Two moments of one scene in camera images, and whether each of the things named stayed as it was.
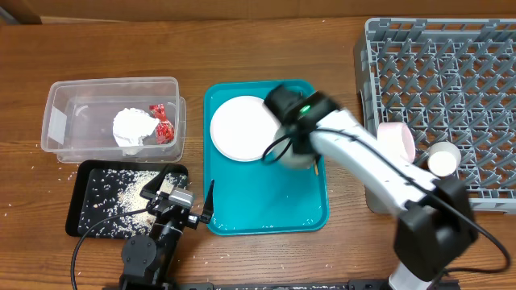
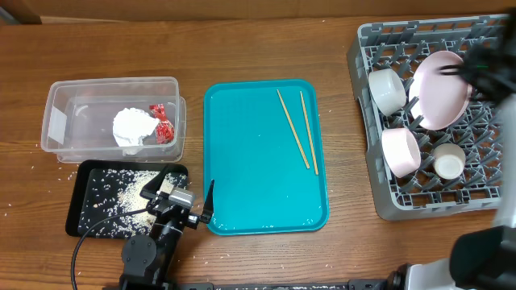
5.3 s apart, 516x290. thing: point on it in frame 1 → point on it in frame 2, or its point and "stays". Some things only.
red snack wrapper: x=164 y=130 stays
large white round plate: x=243 y=128 → x=439 y=101
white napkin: x=130 y=126 stays
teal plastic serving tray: x=251 y=197 stays
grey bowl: x=281 y=151 → x=386 y=90
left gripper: x=149 y=191 stays
